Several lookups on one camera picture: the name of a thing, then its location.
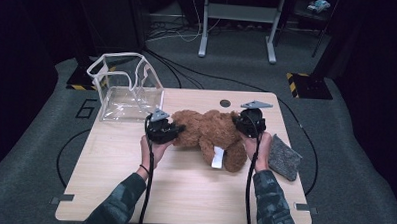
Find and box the brown teddy bear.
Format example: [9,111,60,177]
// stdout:
[168,107,250,174]

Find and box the right hand-held gripper cable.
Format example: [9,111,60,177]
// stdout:
[244,115,265,224]

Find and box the short black floor cable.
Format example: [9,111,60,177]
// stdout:
[141,49,207,90]

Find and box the clear plastic bag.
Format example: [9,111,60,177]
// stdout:
[84,50,167,125]

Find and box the grey cloth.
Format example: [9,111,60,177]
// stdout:
[267,133,304,183]

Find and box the person's left hand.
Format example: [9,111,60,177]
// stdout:
[137,134,175,179]

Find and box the left hand-held gripper cable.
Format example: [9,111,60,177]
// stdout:
[138,114,157,224]

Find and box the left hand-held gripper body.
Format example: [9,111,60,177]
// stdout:
[144,108,178,145]

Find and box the light blue white item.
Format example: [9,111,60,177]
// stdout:
[306,0,331,15]

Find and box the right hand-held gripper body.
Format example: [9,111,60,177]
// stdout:
[235,99,274,140]

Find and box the long black floor cable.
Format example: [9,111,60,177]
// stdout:
[138,48,324,197]

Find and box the white floor cable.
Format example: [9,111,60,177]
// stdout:
[145,0,222,46]

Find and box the hand-held gripper cable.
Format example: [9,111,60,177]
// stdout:
[244,115,265,224]
[138,114,157,224]

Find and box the person's right hand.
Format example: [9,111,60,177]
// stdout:
[240,131,274,174]

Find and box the looped black floor cable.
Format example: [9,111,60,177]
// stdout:
[53,126,92,191]

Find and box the dark curtain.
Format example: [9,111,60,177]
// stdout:
[311,0,397,220]
[0,0,78,189]

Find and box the black striped stand base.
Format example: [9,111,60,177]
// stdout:
[65,64,117,92]
[285,72,335,101]

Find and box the white metal desk frame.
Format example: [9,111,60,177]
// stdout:
[197,0,288,65]

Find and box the dark side table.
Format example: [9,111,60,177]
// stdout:
[289,0,341,60]

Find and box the bundle of dark cables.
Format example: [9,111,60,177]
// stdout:
[148,19,204,43]

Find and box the grey metal table bracket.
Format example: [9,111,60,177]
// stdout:
[50,193,76,206]
[294,202,318,215]

